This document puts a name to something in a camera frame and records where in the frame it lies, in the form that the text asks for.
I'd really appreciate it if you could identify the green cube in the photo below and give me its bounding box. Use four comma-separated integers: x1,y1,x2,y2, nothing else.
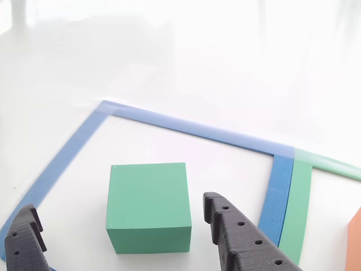
105,162,192,255

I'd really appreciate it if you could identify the green square frame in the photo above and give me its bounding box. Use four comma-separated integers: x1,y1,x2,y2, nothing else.
278,146,361,268

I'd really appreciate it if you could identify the blue square frame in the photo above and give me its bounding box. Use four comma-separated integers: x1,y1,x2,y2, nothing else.
0,100,296,271

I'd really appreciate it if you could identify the orange cube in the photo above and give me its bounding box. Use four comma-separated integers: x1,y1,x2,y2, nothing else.
345,207,361,271

